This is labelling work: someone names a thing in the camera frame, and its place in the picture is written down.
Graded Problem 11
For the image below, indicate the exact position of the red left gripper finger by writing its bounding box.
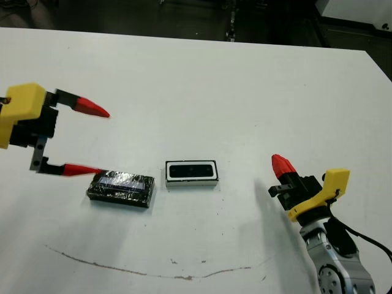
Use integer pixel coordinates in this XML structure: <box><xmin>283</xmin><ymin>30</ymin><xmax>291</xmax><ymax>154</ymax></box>
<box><xmin>39</xmin><ymin>156</ymin><xmax>104</xmax><ymax>178</ymax></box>
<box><xmin>56</xmin><ymin>88</ymin><xmax>111</xmax><ymax>119</ymax></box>

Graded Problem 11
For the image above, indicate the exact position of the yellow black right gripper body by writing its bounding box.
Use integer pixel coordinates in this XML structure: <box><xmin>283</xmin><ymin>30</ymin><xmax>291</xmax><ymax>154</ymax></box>
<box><xmin>268</xmin><ymin>168</ymin><xmax>351</xmax><ymax>222</ymax></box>

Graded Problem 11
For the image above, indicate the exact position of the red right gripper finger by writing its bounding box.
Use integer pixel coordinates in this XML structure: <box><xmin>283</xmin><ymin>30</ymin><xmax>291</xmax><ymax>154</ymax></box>
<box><xmin>271</xmin><ymin>154</ymin><xmax>293</xmax><ymax>187</ymax></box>
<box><xmin>276</xmin><ymin>154</ymin><xmax>303</xmax><ymax>186</ymax></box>

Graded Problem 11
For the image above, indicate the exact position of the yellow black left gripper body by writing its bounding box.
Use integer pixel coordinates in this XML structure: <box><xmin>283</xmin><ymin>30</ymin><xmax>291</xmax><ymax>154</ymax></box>
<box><xmin>0</xmin><ymin>82</ymin><xmax>59</xmax><ymax>173</ymax></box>

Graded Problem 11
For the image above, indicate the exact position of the glossy black box lid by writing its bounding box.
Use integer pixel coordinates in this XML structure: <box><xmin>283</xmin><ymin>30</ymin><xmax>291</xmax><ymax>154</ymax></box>
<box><xmin>86</xmin><ymin>169</ymin><xmax>156</xmax><ymax>210</ymax></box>

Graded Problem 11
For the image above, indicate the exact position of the black camera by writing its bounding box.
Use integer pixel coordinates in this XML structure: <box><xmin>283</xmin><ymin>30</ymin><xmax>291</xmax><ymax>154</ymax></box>
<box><xmin>169</xmin><ymin>164</ymin><xmax>214</xmax><ymax>179</ymax></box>

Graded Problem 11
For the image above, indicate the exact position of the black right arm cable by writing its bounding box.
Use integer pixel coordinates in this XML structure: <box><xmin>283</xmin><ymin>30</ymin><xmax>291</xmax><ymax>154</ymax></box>
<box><xmin>332</xmin><ymin>214</ymin><xmax>392</xmax><ymax>261</ymax></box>

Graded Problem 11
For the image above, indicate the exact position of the white camera box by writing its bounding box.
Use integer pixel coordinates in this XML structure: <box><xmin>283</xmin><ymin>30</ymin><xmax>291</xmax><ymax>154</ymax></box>
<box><xmin>165</xmin><ymin>160</ymin><xmax>220</xmax><ymax>188</ymax></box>

